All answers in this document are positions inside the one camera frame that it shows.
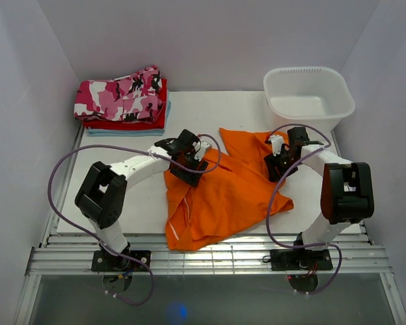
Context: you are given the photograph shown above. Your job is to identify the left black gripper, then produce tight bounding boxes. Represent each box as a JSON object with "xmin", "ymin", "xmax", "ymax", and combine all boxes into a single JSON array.
[{"xmin": 169, "ymin": 152, "xmax": 208, "ymax": 188}]

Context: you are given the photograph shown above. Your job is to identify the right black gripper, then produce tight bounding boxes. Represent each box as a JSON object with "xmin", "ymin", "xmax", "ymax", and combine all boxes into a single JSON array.
[{"xmin": 264, "ymin": 148, "xmax": 300, "ymax": 183}]

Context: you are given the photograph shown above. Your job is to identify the orange trousers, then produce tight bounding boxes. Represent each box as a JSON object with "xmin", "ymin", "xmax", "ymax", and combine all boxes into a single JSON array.
[{"xmin": 164, "ymin": 129, "xmax": 294, "ymax": 251}]

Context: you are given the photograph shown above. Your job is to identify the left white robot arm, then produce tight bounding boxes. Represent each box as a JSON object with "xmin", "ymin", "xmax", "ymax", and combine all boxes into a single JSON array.
[{"xmin": 74, "ymin": 129, "xmax": 212, "ymax": 271}]

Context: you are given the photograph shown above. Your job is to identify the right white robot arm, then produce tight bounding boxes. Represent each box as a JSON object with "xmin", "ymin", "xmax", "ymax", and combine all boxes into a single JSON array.
[{"xmin": 265, "ymin": 123, "xmax": 374, "ymax": 269}]

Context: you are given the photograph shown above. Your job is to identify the light blue folded trousers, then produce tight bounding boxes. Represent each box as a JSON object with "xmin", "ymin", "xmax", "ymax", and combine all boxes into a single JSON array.
[{"xmin": 86, "ymin": 91, "xmax": 171, "ymax": 137}]

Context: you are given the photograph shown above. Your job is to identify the pink camouflage folded trousers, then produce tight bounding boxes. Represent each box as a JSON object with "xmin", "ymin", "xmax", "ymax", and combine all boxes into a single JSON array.
[{"xmin": 73, "ymin": 66, "xmax": 167, "ymax": 123}]

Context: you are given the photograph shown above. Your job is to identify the red folded trousers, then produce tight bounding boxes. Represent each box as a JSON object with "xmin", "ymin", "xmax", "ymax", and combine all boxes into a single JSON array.
[{"xmin": 82, "ymin": 78, "xmax": 171, "ymax": 131}]

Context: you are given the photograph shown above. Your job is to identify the white plastic basin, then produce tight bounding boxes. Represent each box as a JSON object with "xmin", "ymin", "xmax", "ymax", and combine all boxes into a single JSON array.
[{"xmin": 263, "ymin": 66, "xmax": 356, "ymax": 133}]

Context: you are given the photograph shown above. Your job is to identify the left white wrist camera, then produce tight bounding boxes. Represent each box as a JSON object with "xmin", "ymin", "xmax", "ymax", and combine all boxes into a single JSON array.
[{"xmin": 193, "ymin": 140, "xmax": 212, "ymax": 162}]

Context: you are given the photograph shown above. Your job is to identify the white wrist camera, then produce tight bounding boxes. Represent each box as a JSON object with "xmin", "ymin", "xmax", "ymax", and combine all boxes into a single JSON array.
[
  {"xmin": 193, "ymin": 140, "xmax": 212, "ymax": 162},
  {"xmin": 265, "ymin": 134, "xmax": 284, "ymax": 156}
]

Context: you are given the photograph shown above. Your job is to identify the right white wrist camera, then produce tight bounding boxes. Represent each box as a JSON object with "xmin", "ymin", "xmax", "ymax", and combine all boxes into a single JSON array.
[{"xmin": 265, "ymin": 134, "xmax": 284, "ymax": 156}]

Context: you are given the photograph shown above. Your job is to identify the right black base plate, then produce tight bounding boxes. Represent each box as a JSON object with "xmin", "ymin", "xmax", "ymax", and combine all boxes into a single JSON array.
[{"xmin": 262, "ymin": 248, "xmax": 333, "ymax": 271}]

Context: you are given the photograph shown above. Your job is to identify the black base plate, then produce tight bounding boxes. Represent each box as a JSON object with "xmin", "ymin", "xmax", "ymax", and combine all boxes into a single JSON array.
[
  {"xmin": 90, "ymin": 250, "xmax": 151, "ymax": 273},
  {"xmin": 262, "ymin": 248, "xmax": 333, "ymax": 271}
]

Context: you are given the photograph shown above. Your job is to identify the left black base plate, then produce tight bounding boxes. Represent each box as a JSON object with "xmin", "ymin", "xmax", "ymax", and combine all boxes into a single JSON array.
[{"xmin": 90, "ymin": 250, "xmax": 151, "ymax": 273}]

